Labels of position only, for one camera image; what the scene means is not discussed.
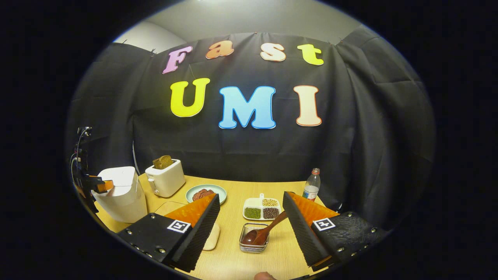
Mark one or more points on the pale green plate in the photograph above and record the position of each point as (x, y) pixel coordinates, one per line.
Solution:
(218, 190)

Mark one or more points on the yellow soybeans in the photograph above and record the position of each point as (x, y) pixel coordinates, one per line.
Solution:
(270, 202)

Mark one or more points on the white toaster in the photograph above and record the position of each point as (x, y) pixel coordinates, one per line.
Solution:
(167, 182)

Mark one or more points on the brown wooden spoon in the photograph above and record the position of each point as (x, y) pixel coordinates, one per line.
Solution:
(253, 237)

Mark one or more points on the dark red beans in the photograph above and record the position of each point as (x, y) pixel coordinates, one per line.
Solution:
(270, 213)

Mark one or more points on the clear plastic mat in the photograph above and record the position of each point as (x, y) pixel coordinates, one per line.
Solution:
(167, 208)

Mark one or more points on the reddish brown meat piece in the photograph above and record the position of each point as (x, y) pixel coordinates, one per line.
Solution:
(208, 193)
(198, 195)

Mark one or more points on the black backdrop cloth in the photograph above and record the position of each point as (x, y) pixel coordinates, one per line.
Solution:
(350, 136)

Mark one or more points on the green mung beans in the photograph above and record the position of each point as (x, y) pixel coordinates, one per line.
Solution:
(253, 213)

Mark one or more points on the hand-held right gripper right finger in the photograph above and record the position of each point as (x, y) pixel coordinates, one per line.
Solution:
(301, 233)

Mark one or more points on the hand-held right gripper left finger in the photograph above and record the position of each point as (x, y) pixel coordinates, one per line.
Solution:
(202, 237)

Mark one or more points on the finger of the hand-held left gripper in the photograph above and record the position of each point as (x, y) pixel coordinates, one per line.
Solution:
(103, 186)
(81, 192)

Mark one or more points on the brown toast slice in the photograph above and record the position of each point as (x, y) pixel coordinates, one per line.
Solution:
(163, 162)

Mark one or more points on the white rice cooker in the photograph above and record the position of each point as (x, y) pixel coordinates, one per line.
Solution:
(124, 202)

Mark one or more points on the white divided dish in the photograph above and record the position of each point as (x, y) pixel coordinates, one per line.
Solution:
(253, 202)

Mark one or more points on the clear bottle with red cap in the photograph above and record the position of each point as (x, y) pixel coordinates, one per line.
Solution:
(311, 190)

